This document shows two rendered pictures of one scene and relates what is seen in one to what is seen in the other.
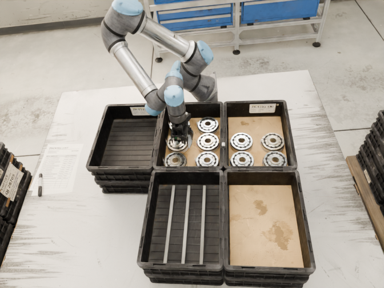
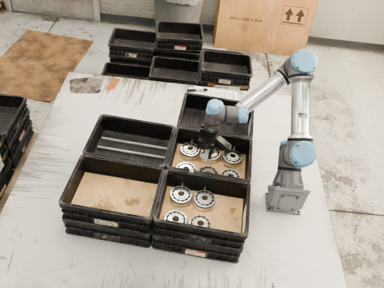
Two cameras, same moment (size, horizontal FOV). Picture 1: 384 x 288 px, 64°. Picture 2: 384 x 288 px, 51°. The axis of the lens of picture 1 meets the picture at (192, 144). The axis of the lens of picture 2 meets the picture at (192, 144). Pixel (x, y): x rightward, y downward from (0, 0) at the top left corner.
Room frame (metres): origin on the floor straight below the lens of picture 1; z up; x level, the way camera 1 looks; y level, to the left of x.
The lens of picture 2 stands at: (0.64, -1.37, 2.31)
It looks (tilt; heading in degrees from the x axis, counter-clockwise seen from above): 44 degrees down; 82
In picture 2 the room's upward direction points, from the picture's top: 8 degrees clockwise
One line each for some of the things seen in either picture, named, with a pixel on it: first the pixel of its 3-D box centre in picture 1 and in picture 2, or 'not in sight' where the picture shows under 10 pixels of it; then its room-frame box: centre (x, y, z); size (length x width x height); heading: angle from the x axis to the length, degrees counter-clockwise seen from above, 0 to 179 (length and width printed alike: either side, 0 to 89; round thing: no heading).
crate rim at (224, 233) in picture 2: (256, 133); (204, 202); (0.88, -0.30, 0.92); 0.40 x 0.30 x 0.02; 170
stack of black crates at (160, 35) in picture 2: not in sight; (178, 53); (0.84, 1.78, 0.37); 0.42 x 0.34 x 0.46; 175
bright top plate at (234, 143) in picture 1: (241, 141); (204, 198); (0.89, -0.23, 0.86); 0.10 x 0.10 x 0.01
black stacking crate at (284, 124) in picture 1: (256, 140); (202, 208); (0.88, -0.30, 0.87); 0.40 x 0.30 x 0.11; 170
